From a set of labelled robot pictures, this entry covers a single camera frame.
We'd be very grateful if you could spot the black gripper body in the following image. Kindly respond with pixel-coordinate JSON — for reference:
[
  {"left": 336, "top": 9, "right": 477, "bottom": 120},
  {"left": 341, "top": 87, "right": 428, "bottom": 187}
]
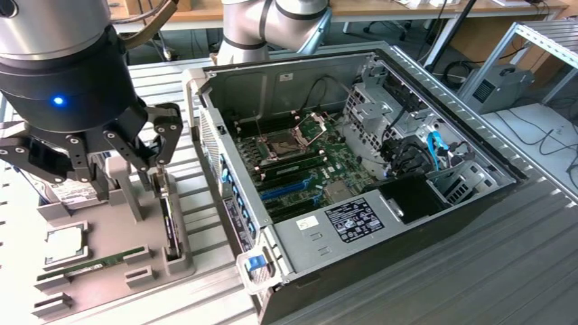
[{"left": 0, "top": 26, "right": 150, "bottom": 138}]

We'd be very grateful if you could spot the black graphics card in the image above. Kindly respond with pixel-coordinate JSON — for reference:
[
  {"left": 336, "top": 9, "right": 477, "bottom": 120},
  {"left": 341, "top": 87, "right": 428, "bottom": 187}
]
[{"left": 147, "top": 135, "right": 184, "bottom": 262}]

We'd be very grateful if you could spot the hard disk in blue caddy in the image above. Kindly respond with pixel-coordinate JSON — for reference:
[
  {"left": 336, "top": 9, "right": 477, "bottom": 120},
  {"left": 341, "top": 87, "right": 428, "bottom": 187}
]
[{"left": 18, "top": 152, "right": 119, "bottom": 209}]

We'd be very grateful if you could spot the CPU socket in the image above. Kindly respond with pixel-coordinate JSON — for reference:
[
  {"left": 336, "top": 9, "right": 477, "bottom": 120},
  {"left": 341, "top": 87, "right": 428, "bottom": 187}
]
[{"left": 260, "top": 133, "right": 302, "bottom": 162}]

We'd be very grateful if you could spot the silver CPU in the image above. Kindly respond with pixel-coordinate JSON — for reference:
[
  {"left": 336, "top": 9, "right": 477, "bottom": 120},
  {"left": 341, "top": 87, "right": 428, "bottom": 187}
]
[{"left": 45, "top": 227, "right": 90, "bottom": 265}]

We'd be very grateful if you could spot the grey parts rack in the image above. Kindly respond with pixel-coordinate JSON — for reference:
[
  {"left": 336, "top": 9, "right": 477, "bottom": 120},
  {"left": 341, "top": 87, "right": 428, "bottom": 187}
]
[{"left": 30, "top": 155, "right": 198, "bottom": 321}]

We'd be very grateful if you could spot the black RAM stick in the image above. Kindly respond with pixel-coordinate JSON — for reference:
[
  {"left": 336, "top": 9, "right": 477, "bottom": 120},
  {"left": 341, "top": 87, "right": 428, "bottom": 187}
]
[{"left": 260, "top": 154, "right": 329, "bottom": 180}]

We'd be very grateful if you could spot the blue expansion slot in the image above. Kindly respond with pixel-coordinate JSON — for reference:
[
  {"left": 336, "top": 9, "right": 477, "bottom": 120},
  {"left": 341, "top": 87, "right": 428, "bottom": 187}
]
[{"left": 260, "top": 181, "right": 312, "bottom": 200}]

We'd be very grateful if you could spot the metal socket cover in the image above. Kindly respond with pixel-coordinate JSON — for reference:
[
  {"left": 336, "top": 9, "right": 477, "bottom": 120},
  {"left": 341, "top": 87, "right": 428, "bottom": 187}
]
[{"left": 289, "top": 113, "right": 329, "bottom": 150}]

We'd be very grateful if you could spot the green RAM stick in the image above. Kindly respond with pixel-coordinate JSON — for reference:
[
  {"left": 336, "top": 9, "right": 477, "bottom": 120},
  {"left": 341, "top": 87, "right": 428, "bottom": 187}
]
[{"left": 35, "top": 246, "right": 149, "bottom": 282}]

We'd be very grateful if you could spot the wooden desk with white legs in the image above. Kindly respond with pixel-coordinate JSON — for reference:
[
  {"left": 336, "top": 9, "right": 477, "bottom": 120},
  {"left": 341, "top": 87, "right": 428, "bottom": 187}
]
[{"left": 111, "top": 0, "right": 225, "bottom": 33}]

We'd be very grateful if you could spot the black expansion slot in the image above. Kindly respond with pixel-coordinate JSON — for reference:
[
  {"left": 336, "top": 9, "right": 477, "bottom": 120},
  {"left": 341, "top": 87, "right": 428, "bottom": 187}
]
[{"left": 265, "top": 198, "right": 317, "bottom": 220}]

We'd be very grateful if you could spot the green motherboard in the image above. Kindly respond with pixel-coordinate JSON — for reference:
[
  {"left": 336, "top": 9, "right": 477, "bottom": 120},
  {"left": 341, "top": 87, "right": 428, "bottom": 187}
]
[{"left": 233, "top": 111, "right": 390, "bottom": 224}]

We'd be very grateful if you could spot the silver chipset heatsink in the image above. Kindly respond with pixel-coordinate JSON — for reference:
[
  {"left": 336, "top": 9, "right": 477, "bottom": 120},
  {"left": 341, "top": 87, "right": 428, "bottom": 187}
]
[{"left": 324, "top": 181, "right": 357, "bottom": 204}]

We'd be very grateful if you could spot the silver power supply unit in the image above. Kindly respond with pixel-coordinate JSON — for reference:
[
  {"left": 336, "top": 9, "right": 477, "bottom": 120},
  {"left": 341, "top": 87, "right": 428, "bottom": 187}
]
[{"left": 270, "top": 189, "right": 404, "bottom": 275}]

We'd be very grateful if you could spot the metal drive cage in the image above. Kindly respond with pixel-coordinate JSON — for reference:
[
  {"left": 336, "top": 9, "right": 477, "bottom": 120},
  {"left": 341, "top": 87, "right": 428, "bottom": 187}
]
[{"left": 342, "top": 56, "right": 437, "bottom": 143}]

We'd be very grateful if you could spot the dark office chair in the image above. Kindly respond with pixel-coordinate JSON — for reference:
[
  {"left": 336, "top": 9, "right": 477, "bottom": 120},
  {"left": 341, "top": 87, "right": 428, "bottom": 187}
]
[{"left": 342, "top": 20, "right": 416, "bottom": 41}]

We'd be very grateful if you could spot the black fan shroud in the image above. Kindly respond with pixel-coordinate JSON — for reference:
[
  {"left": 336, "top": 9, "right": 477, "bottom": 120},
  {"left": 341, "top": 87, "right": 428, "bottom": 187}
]
[{"left": 364, "top": 175, "right": 449, "bottom": 226}]

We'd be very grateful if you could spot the open PC case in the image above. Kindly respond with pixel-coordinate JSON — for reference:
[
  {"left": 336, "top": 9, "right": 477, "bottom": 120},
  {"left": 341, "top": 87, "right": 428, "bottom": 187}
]
[{"left": 181, "top": 40, "right": 529, "bottom": 325}]

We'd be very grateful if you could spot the metal disk bay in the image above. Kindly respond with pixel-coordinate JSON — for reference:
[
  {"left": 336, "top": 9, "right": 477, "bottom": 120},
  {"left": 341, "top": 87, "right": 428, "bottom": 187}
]
[{"left": 426, "top": 161, "right": 503, "bottom": 208}]

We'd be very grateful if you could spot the black pole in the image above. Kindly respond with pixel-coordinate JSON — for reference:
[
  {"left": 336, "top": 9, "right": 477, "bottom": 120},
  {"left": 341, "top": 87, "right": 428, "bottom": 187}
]
[{"left": 424, "top": 0, "right": 480, "bottom": 74}]

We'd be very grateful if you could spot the long wooden desk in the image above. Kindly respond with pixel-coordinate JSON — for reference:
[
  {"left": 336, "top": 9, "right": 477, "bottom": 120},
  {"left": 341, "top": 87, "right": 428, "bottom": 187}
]
[{"left": 332, "top": 0, "right": 571, "bottom": 65}]

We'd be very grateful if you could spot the black curved wire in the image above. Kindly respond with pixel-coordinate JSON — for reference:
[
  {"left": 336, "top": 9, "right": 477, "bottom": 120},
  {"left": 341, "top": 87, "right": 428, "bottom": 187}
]
[{"left": 305, "top": 77, "right": 349, "bottom": 112}]

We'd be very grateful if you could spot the grey handle with blue tab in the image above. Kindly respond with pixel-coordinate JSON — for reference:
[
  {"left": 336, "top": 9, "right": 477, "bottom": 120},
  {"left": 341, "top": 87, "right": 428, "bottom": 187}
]
[{"left": 234, "top": 252, "right": 277, "bottom": 294}]

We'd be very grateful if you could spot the black wire bundle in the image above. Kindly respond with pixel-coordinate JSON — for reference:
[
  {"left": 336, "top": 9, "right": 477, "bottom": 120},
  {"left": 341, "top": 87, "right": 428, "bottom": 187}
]
[{"left": 382, "top": 133, "right": 430, "bottom": 177}]

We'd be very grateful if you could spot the blue wire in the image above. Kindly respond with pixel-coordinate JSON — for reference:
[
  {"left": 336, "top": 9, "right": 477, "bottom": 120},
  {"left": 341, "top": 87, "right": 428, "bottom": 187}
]
[{"left": 424, "top": 130, "right": 453, "bottom": 170}]

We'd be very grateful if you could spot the black coiled cable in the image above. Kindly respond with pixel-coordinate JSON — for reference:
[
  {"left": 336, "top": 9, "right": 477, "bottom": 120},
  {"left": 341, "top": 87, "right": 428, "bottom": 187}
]
[{"left": 445, "top": 60, "right": 476, "bottom": 85}]

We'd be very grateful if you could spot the grey box with handle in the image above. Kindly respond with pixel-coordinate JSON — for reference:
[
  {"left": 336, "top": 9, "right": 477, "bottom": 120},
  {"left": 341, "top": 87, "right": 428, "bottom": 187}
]
[{"left": 469, "top": 64, "right": 537, "bottom": 114}]

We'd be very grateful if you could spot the aluminium frame rack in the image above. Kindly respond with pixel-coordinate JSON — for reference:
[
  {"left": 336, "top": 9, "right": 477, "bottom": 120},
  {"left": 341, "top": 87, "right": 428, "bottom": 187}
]
[{"left": 456, "top": 18, "right": 578, "bottom": 106}]

